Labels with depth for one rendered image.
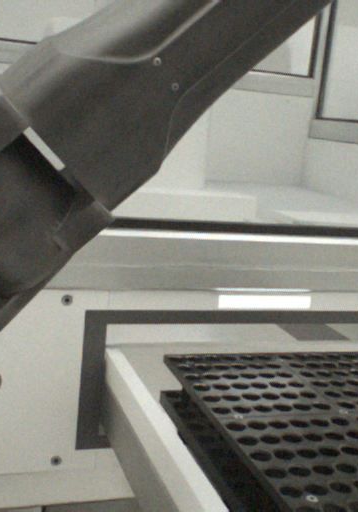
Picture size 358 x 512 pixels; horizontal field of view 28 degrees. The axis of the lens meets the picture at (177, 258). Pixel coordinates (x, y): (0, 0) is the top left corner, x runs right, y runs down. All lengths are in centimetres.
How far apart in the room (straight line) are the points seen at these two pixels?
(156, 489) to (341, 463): 11
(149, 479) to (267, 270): 21
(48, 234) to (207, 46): 10
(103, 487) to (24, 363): 13
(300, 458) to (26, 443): 23
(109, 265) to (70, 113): 27
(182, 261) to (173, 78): 28
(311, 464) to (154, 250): 21
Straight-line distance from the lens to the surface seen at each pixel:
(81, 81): 27
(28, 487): 59
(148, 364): 57
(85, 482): 59
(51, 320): 53
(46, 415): 55
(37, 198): 29
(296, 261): 58
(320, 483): 39
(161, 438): 42
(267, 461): 40
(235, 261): 56
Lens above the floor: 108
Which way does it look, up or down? 12 degrees down
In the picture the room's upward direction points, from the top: 6 degrees clockwise
